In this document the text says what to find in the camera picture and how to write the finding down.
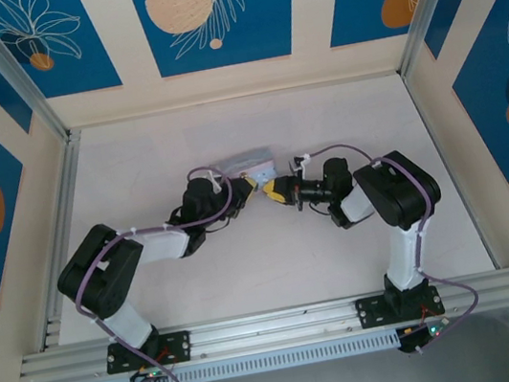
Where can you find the blue cartoon tin box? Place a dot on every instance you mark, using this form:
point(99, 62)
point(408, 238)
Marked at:
point(249, 160)

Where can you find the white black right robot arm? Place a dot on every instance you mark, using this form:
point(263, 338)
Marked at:
point(399, 187)

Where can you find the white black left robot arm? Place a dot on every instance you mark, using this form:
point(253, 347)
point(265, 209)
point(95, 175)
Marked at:
point(103, 273)

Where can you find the aluminium table side rail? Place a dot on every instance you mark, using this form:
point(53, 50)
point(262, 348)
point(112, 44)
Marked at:
point(428, 124)
point(68, 172)

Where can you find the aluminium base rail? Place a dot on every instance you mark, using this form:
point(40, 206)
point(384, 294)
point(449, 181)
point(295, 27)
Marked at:
point(276, 325)

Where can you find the aluminium frame post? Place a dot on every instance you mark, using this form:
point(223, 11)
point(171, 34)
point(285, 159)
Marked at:
point(432, 3)
point(16, 76)

